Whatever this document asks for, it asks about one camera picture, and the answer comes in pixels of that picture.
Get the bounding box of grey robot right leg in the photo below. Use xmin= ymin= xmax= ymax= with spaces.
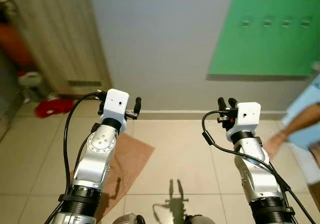
xmin=184 ymin=214 xmax=217 ymax=224

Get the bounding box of white cloth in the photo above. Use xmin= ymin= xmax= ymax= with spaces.
xmin=289 ymin=142 xmax=320 ymax=186

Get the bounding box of person bare leg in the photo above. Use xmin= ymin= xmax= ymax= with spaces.
xmin=263 ymin=103 xmax=320 ymax=158
xmin=308 ymin=141 xmax=320 ymax=166

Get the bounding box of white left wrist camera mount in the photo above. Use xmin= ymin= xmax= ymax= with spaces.
xmin=99 ymin=89 xmax=130 ymax=133

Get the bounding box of brown wooden furniture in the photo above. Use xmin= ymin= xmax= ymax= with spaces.
xmin=307 ymin=182 xmax=320 ymax=211

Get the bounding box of green wall board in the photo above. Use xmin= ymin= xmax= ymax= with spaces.
xmin=206 ymin=0 xmax=320 ymax=81

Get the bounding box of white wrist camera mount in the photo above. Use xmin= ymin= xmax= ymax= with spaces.
xmin=99 ymin=89 xmax=130 ymax=133
xmin=226 ymin=102 xmax=262 ymax=141

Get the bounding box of clear adhesive metal hook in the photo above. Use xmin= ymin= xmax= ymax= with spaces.
xmin=281 ymin=16 xmax=293 ymax=29
xmin=300 ymin=16 xmax=312 ymax=29
xmin=262 ymin=16 xmax=274 ymax=28
xmin=240 ymin=16 xmax=252 ymax=29

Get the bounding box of grey robot left leg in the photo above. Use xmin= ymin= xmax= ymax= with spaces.
xmin=112 ymin=213 xmax=146 ymax=224

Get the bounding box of red cloth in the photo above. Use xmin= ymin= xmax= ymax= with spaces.
xmin=34 ymin=98 xmax=76 ymax=119

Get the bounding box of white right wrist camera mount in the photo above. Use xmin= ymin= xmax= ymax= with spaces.
xmin=226 ymin=102 xmax=262 ymax=141

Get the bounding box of white plastic jug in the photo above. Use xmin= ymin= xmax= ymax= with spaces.
xmin=19 ymin=71 xmax=49 ymax=101

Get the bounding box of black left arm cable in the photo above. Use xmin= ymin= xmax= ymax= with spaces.
xmin=44 ymin=91 xmax=107 ymax=224

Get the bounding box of grey robot leg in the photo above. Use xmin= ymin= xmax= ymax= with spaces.
xmin=184 ymin=214 xmax=217 ymax=224
xmin=112 ymin=213 xmax=146 ymax=224

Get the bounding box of orange rounded object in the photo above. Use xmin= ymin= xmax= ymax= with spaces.
xmin=0 ymin=23 xmax=34 ymax=68

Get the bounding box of light wooden door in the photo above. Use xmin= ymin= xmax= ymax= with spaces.
xmin=4 ymin=0 xmax=114 ymax=96

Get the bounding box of brown floor mat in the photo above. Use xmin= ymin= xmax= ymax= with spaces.
xmin=94 ymin=131 xmax=156 ymax=221

